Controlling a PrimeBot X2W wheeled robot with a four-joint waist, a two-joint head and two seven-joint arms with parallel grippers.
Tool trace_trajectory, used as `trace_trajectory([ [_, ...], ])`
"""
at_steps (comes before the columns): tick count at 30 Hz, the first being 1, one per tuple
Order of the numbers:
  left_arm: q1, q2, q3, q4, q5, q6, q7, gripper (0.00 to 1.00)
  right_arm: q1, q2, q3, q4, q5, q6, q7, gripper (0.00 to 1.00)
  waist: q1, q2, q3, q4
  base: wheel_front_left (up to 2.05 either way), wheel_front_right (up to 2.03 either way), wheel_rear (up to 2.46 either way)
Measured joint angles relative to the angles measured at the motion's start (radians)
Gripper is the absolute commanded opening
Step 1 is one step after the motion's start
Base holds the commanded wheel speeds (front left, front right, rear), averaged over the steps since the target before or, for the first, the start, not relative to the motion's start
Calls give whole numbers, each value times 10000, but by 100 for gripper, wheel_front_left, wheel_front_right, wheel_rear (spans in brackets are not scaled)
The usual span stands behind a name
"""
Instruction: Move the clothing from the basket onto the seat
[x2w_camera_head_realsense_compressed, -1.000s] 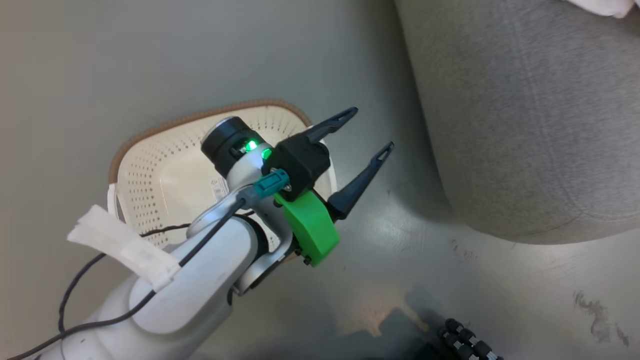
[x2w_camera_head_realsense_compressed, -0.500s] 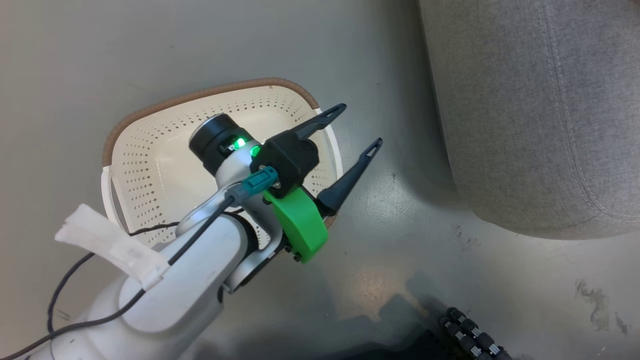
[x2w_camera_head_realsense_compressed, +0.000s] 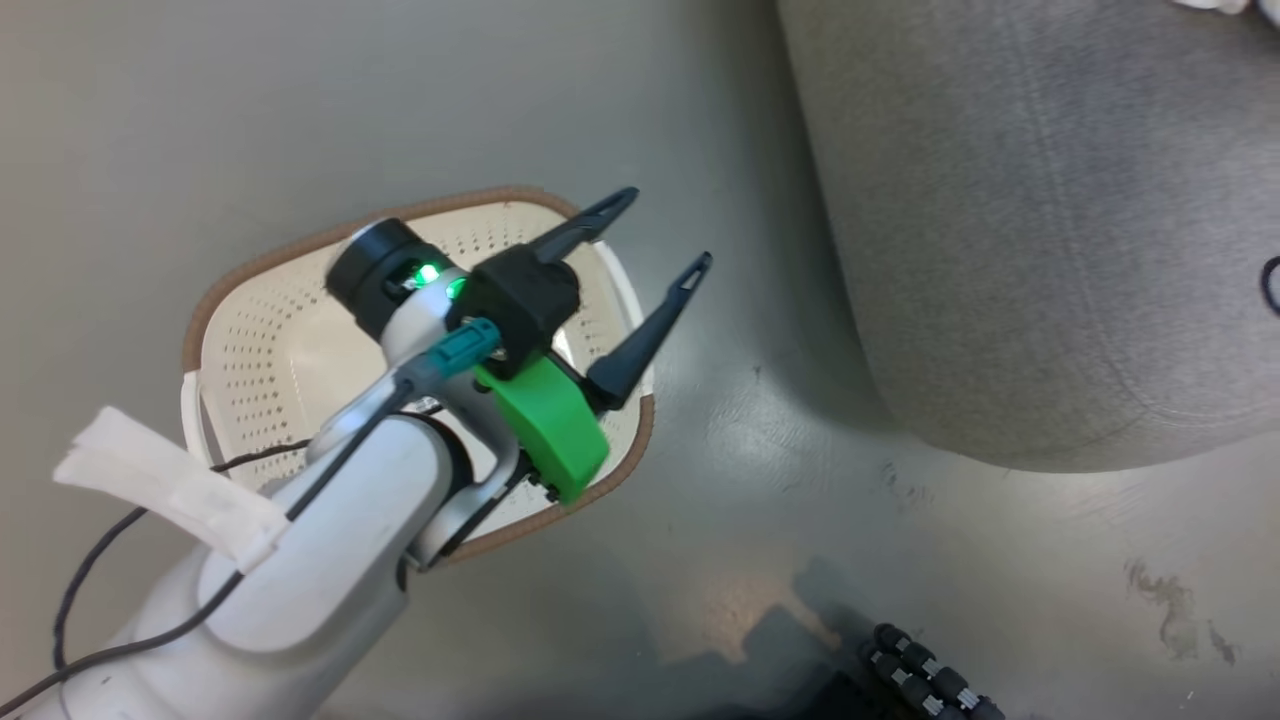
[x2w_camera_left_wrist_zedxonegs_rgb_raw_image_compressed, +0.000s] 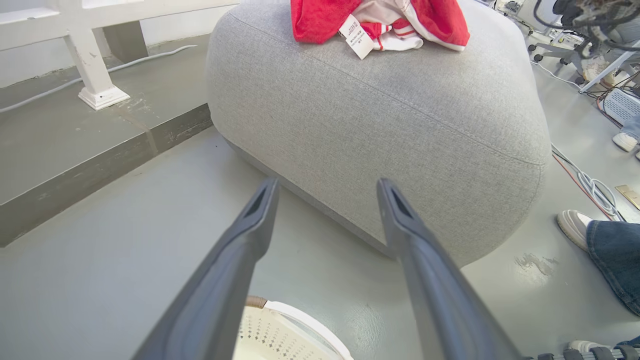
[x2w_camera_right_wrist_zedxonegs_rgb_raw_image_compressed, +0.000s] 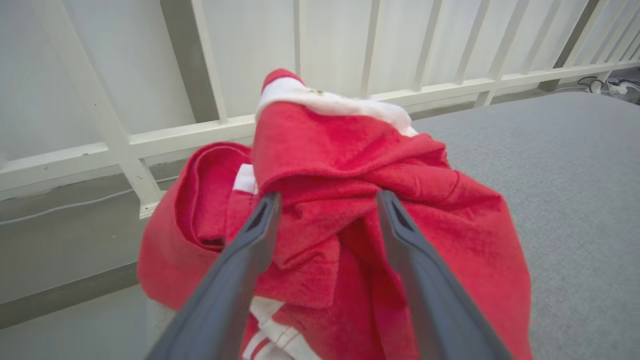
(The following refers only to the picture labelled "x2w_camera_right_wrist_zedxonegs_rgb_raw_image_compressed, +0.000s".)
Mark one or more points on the grey structural post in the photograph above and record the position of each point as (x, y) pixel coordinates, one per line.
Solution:
(192, 60)
(567, 45)

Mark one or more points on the white power strip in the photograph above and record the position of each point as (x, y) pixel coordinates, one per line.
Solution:
(620, 88)

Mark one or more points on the red garment with white stripes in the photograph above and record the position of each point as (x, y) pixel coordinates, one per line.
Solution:
(350, 155)

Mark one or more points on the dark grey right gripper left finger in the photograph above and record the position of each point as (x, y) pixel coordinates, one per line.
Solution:
(225, 295)

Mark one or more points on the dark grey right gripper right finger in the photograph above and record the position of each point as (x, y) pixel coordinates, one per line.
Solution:
(440, 305)

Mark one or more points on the white metal railing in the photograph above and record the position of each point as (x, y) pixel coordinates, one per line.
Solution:
(200, 132)

